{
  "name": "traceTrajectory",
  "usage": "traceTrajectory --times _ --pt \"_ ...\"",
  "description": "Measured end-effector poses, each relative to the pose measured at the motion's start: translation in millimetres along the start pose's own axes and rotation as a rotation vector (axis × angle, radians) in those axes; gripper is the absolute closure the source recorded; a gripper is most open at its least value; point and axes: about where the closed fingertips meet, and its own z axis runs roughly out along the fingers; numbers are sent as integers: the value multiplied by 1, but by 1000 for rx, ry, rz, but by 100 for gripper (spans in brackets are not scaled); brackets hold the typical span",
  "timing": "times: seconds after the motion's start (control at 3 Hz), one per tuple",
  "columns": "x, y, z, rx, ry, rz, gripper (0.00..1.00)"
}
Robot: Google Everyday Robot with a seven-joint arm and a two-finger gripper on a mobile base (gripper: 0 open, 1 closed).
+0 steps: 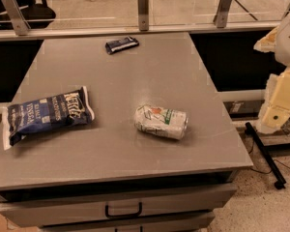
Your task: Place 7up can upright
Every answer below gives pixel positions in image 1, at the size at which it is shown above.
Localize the grey drawer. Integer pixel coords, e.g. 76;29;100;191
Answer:
0;183;237;227
39;212;215;232

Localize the blue kettle chips bag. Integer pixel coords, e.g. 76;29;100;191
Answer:
2;86;95;150

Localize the middle metal bracket post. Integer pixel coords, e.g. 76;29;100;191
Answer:
137;0;149;31

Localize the left metal bracket post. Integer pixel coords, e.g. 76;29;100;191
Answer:
1;0;30;36

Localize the black drawer handle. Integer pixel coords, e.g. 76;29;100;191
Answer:
104;202;143;219

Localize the black metal floor leg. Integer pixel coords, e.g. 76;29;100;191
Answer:
245;122;286;189

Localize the clear glass barrier panel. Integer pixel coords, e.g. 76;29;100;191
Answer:
0;0;290;31

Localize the grey lower drawer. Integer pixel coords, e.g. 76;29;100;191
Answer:
39;212;215;232

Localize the white 7up soda can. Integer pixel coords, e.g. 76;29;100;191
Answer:
134;104;188;140

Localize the grey upper drawer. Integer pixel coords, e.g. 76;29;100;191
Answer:
0;183;237;227

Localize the black floor cable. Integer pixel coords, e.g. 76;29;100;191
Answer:
247;138;290;179

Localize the metal bracket post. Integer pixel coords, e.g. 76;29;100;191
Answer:
137;0;149;31
1;0;30;36
214;0;232;28

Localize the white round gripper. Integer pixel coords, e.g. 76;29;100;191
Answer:
253;13;290;134

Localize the right metal bracket post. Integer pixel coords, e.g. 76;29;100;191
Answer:
214;0;232;28

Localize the black office chair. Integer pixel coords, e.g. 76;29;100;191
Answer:
0;0;56;30

